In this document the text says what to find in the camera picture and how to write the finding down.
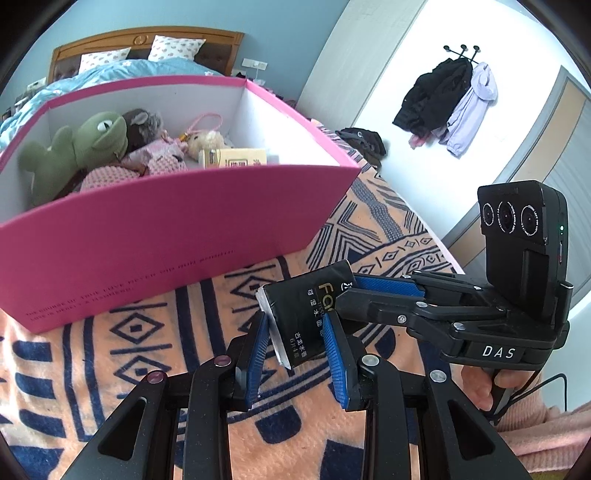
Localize lilac hoodie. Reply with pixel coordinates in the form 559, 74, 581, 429
438, 62, 498, 158

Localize light blue quilt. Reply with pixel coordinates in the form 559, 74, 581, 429
0, 60, 227, 148

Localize grey framed sliding door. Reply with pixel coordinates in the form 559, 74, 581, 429
443, 65, 591, 278

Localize small beige plush bear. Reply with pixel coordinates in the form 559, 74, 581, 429
180, 113, 234, 160

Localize black cable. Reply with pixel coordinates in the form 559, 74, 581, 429
499, 374, 568, 425

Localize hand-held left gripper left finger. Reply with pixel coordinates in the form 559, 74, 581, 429
60, 311, 271, 480

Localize person's right hand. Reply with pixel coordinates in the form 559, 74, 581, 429
462, 364, 497, 412

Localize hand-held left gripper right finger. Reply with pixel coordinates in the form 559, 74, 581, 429
322, 314, 532, 480

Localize yellow cardboard packet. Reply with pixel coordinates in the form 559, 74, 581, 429
217, 148, 269, 169

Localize beige wardrobe door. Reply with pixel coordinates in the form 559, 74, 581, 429
298, 0, 428, 121

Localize white dotted pillow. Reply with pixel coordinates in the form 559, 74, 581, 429
78, 48, 131, 75
148, 35, 206, 63

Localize orange navy patterned blanket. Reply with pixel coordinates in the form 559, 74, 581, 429
0, 161, 462, 480

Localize pink cloth doll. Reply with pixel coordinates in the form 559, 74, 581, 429
78, 136, 188, 192

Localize wooden bed headboard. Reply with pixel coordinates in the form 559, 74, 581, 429
48, 28, 245, 84

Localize brown plush toy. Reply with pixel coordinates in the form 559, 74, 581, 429
121, 108, 166, 153

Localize black tissue pack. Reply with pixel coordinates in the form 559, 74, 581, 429
255, 259, 356, 370

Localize black jacket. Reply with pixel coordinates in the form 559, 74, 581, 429
392, 58, 474, 139

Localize pink cardboard box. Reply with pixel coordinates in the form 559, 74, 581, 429
0, 75, 362, 333

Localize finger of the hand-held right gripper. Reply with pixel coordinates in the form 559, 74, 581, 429
335, 288, 462, 330
353, 271, 490, 305

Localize green plush turtle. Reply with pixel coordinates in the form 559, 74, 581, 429
17, 111, 129, 208

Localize black wall coat hooks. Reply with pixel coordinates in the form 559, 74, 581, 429
442, 45, 481, 63

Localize black bag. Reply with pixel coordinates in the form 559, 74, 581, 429
335, 128, 387, 169

